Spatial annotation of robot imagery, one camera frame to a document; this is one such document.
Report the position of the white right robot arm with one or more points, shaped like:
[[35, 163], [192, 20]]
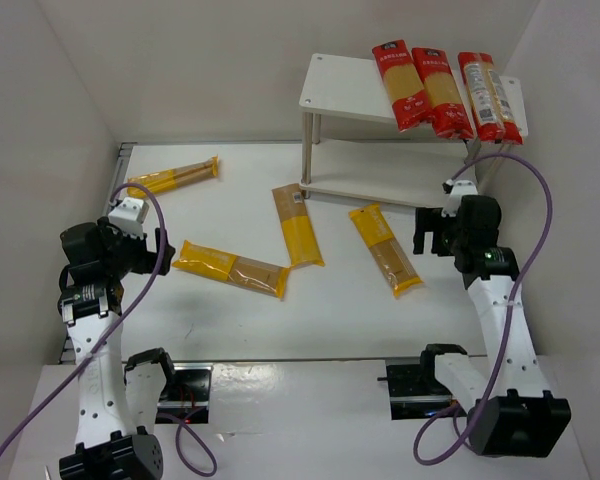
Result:
[[512, 412]]

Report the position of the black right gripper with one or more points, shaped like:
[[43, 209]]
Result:
[[427, 231]]

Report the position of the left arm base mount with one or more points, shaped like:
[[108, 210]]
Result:
[[186, 396]]

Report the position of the yellow pasta bag far left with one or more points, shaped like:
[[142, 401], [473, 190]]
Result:
[[175, 178]]

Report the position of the red spaghetti bag on shelf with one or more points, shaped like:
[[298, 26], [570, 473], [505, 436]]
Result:
[[449, 117]]

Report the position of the red spaghetti bag label up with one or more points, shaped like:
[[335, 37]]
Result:
[[491, 110]]

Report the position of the red spaghetti bag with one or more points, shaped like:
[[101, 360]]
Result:
[[404, 87], [449, 117]]

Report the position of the yellow pasta bag right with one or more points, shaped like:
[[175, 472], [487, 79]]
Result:
[[384, 248]]

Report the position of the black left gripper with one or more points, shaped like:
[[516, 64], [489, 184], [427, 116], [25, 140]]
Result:
[[157, 251]]

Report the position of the white two-tier shelf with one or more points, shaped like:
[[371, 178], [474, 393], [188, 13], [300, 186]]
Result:
[[351, 146]]

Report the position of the yellow pasta bag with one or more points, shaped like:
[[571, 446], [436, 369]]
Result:
[[228, 268], [175, 178], [384, 248]]

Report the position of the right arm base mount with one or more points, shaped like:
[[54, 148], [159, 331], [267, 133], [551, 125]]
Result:
[[412, 394]]

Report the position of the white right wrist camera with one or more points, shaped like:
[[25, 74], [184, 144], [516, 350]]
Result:
[[456, 190]]

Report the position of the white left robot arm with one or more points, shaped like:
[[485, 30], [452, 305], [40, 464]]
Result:
[[111, 441]]

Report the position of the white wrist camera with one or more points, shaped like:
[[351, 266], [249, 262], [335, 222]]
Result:
[[456, 190], [129, 215]]

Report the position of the yellow pasta bag lower left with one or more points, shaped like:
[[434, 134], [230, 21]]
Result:
[[228, 268]]

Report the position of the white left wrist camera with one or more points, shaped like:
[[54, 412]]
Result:
[[129, 215]]

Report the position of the yellow pasta bag barcode centre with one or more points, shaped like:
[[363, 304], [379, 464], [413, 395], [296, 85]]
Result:
[[296, 226]]

